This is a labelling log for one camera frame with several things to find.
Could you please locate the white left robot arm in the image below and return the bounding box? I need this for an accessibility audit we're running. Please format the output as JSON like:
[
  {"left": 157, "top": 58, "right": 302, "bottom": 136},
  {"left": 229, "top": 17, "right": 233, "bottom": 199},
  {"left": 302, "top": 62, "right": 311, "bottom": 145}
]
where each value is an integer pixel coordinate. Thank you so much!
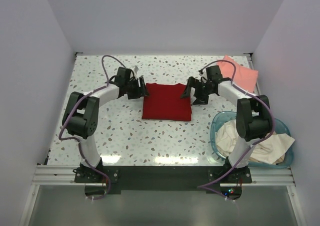
[{"left": 58, "top": 67, "right": 149, "bottom": 182}]

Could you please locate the teal plastic laundry basket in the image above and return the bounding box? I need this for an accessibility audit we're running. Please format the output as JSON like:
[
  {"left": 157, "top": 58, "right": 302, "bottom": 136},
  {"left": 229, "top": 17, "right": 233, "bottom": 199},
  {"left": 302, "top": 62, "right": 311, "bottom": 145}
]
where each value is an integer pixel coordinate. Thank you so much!
[{"left": 210, "top": 111, "right": 295, "bottom": 169}]

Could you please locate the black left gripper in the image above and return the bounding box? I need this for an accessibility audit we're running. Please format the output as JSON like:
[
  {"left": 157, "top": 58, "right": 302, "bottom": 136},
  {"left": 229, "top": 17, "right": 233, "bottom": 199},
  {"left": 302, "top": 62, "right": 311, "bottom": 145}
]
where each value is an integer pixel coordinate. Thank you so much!
[{"left": 125, "top": 77, "right": 149, "bottom": 100}]

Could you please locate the aluminium frame rail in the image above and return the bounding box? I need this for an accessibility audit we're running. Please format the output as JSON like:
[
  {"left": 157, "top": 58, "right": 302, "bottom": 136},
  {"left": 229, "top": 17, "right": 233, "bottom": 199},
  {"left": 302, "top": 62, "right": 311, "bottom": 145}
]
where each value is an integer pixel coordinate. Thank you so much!
[{"left": 32, "top": 165, "right": 296, "bottom": 186}]

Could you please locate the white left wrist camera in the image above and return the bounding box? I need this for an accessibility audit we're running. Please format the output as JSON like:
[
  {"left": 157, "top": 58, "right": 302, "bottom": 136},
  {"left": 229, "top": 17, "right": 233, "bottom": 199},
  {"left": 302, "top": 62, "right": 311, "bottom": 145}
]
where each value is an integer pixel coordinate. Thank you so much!
[{"left": 133, "top": 65, "right": 139, "bottom": 78}]

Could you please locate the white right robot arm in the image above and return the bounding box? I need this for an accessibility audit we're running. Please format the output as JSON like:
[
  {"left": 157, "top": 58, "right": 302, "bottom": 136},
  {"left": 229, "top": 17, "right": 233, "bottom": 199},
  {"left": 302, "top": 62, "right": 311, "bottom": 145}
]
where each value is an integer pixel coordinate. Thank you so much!
[{"left": 181, "top": 65, "right": 275, "bottom": 183}]

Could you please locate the red t shirt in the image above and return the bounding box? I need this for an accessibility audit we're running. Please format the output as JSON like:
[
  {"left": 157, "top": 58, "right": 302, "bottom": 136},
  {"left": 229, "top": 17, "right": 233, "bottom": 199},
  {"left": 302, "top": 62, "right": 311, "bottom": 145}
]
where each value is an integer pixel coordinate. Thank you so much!
[{"left": 142, "top": 83, "right": 192, "bottom": 122}]

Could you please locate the folded salmon pink t shirt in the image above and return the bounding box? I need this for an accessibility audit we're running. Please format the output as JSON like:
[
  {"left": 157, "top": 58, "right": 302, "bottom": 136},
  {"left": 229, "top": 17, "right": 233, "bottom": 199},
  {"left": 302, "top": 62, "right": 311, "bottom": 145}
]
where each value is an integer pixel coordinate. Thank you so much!
[{"left": 217, "top": 55, "right": 259, "bottom": 93}]

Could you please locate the cream t shirt in basket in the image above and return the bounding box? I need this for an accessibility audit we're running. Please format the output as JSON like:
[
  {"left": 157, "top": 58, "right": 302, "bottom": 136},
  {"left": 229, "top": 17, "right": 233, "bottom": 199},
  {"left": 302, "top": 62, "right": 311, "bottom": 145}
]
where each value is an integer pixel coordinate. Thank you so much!
[{"left": 215, "top": 120, "right": 295, "bottom": 165}]

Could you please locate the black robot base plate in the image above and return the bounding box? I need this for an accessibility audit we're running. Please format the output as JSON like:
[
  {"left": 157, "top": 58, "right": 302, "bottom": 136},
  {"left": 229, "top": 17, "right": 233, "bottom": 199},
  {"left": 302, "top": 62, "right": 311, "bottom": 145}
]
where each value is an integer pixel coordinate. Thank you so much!
[{"left": 73, "top": 165, "right": 252, "bottom": 199}]

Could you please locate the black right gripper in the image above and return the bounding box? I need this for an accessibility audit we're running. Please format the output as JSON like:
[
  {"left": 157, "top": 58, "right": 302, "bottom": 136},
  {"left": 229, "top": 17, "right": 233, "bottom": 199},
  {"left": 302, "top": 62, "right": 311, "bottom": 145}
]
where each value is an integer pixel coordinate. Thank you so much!
[{"left": 180, "top": 77, "right": 214, "bottom": 106}]

